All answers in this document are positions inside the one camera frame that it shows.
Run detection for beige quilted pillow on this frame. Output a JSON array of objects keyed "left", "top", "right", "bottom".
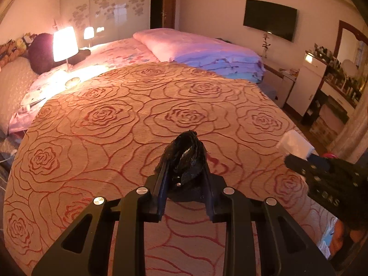
[{"left": 0, "top": 56, "right": 38, "bottom": 133}]

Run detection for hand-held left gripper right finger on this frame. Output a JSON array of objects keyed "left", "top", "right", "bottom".
[{"left": 201, "top": 162, "right": 335, "bottom": 276}]

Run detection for purple folded quilt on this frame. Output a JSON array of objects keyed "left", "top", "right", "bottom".
[{"left": 133, "top": 28, "right": 265, "bottom": 72}]

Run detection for row of cosmetic bottles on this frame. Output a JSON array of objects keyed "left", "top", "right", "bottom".
[{"left": 313, "top": 44, "right": 365, "bottom": 101}]

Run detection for white cabinet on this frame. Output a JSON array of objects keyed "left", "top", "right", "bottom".
[{"left": 286, "top": 53, "right": 328, "bottom": 117}]

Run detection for dark brown plush toy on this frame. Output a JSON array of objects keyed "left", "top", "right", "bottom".
[{"left": 28, "top": 33, "right": 59, "bottom": 74}]

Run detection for floral curtain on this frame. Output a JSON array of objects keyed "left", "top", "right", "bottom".
[{"left": 329, "top": 92, "right": 368, "bottom": 164}]

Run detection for rose in vase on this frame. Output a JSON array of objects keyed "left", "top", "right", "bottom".
[{"left": 262, "top": 33, "right": 272, "bottom": 59}]

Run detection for round white makeup mirror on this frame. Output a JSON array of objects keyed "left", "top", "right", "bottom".
[{"left": 342, "top": 59, "right": 357, "bottom": 77}]

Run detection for brown wooden door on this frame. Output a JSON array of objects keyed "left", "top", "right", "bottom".
[{"left": 162, "top": 0, "right": 176, "bottom": 31}]

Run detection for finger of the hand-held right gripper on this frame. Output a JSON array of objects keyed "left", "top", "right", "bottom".
[
  {"left": 310, "top": 154, "right": 331, "bottom": 173},
  {"left": 283, "top": 154, "right": 317, "bottom": 184}
]

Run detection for yellow plush toy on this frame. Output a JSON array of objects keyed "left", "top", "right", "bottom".
[{"left": 16, "top": 34, "right": 37, "bottom": 49}]

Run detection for orange patterned plush toy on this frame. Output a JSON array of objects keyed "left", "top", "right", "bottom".
[{"left": 0, "top": 43, "right": 25, "bottom": 64}]

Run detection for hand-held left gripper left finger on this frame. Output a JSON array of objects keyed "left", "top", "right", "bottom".
[{"left": 32, "top": 161, "right": 170, "bottom": 276}]

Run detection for white cable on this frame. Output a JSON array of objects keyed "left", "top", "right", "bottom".
[{"left": 0, "top": 149, "right": 18, "bottom": 163}]

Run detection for black wall television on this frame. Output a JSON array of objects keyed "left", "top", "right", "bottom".
[{"left": 243, "top": 0, "right": 298, "bottom": 42}]

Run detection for white tissue paper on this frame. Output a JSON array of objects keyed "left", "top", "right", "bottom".
[{"left": 277, "top": 130, "right": 315, "bottom": 160}]

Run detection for rose-patterned blanket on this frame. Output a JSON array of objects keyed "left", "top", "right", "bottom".
[{"left": 3, "top": 63, "right": 340, "bottom": 276}]

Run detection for stacked storage boxes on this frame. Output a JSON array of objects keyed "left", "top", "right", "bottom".
[{"left": 310, "top": 103, "right": 350, "bottom": 141}]

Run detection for light blue folded quilt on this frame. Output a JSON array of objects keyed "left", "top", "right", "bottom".
[{"left": 172, "top": 53, "right": 266, "bottom": 84}]

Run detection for white table lamp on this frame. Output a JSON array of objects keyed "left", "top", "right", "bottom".
[{"left": 52, "top": 26, "right": 81, "bottom": 89}]

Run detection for floral sliding-door wardrobe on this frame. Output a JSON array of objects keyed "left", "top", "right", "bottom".
[{"left": 59, "top": 0, "right": 151, "bottom": 48}]

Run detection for low white desk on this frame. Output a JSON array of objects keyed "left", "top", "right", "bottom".
[{"left": 263, "top": 63, "right": 296, "bottom": 108}]

